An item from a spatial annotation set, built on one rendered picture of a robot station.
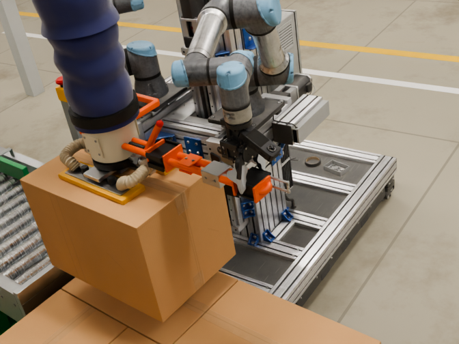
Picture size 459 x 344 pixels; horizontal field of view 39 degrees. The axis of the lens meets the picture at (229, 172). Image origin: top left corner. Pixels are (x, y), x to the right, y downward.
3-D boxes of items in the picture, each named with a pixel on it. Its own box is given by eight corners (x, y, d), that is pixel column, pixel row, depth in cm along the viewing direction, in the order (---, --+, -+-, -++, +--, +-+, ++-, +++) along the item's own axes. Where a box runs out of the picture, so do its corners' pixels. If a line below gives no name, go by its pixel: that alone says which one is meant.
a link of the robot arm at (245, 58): (213, 49, 179) (205, 66, 170) (253, 46, 177) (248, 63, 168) (218, 75, 183) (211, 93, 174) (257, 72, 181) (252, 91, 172)
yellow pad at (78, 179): (59, 178, 226) (54, 166, 223) (80, 164, 232) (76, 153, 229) (123, 205, 206) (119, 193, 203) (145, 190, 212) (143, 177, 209)
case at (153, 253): (51, 265, 251) (18, 179, 229) (126, 209, 275) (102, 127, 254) (162, 323, 215) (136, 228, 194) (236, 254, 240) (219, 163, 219)
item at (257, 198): (233, 195, 183) (230, 181, 180) (248, 182, 187) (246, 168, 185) (256, 203, 178) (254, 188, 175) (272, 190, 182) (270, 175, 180)
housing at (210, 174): (201, 183, 191) (199, 170, 189) (216, 171, 195) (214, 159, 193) (219, 189, 187) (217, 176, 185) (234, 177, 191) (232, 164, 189)
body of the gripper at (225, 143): (239, 146, 184) (233, 109, 177) (263, 153, 179) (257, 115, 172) (221, 160, 179) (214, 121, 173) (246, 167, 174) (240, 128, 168)
